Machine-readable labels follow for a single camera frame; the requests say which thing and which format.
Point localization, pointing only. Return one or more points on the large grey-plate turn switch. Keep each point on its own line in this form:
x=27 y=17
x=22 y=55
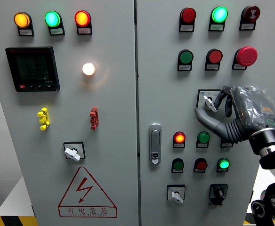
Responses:
x=208 y=101

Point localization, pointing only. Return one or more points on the small label plate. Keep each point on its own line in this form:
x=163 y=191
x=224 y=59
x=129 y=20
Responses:
x=26 y=32
x=184 y=67
x=202 y=145
x=176 y=171
x=56 y=31
x=247 y=27
x=212 y=67
x=199 y=171
x=216 y=27
x=84 y=30
x=178 y=145
x=186 y=28
x=226 y=145
x=238 y=67
x=221 y=171

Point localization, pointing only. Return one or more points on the large red stop button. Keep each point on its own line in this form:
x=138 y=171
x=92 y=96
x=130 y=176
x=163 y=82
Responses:
x=246 y=56

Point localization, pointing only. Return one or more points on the small dark green lamp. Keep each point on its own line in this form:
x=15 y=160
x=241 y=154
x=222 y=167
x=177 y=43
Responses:
x=203 y=137

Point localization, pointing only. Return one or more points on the small bright green lamp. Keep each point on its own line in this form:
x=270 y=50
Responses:
x=223 y=163

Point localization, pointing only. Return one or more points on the large red push button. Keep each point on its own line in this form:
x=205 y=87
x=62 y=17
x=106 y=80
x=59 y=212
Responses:
x=215 y=56

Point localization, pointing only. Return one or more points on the small red push button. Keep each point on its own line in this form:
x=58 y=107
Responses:
x=201 y=165

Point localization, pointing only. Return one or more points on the small bright red lamp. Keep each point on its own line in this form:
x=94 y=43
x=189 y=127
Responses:
x=179 y=138

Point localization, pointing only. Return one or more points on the large green push button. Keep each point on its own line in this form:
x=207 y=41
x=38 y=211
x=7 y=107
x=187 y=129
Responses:
x=186 y=57

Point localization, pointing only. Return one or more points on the grey cabinet door with lock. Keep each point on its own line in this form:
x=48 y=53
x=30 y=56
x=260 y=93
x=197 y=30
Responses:
x=163 y=94

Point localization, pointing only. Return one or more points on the small green push button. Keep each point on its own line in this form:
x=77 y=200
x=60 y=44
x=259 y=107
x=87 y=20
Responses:
x=178 y=165

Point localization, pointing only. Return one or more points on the dark red buzzer lamp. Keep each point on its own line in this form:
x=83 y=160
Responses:
x=251 y=13

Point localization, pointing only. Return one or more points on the large green lamp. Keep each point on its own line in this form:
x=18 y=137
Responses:
x=219 y=14
x=52 y=19

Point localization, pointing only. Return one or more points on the silver door lock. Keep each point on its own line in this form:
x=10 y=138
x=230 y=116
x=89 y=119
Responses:
x=155 y=141

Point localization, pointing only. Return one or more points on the black yellow striped tape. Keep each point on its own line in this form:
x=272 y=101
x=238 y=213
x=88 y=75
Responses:
x=247 y=222
x=10 y=221

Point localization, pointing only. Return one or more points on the large red lamp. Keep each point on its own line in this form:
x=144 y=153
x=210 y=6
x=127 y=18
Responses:
x=188 y=15

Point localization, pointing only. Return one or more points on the grey cabinet door with display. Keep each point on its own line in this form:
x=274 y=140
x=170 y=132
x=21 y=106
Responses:
x=116 y=117

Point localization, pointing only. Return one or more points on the white lamp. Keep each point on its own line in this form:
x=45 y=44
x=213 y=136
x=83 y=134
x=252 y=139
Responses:
x=88 y=69

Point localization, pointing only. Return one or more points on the red warning triangle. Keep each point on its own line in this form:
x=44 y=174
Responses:
x=83 y=189

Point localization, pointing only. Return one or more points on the large red-rimmed orange lamp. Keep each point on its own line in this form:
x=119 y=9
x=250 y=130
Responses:
x=82 y=18

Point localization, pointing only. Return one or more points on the black display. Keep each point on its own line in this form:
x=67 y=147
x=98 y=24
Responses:
x=31 y=68

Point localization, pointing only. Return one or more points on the large yellow lamp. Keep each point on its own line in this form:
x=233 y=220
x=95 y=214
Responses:
x=21 y=20

